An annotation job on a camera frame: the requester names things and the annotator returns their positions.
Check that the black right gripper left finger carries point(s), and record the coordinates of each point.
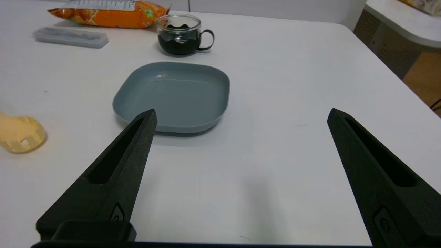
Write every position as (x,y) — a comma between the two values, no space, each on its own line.
(113,186)

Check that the clear plastic toothbrush case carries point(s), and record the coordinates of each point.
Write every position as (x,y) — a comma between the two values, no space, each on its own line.
(70,37)

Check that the glass cup with dark liquid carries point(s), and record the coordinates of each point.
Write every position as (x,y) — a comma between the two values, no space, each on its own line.
(179,39)

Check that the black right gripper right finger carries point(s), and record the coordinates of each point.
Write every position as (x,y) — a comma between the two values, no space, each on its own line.
(386,186)

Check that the orange snack bag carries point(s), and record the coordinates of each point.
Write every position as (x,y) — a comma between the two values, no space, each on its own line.
(113,17)

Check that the yellow printed carton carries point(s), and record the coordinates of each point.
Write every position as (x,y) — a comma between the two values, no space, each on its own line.
(425,5)

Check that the black chair base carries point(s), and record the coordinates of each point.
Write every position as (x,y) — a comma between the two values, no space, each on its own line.
(437,104)

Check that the white side table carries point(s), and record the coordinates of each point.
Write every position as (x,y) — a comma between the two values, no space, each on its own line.
(399,20)

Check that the grey square plastic dish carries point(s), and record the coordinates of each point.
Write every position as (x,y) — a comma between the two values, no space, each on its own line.
(179,96)

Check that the green yellow plastic fork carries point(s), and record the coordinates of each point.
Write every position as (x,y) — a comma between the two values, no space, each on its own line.
(19,134)

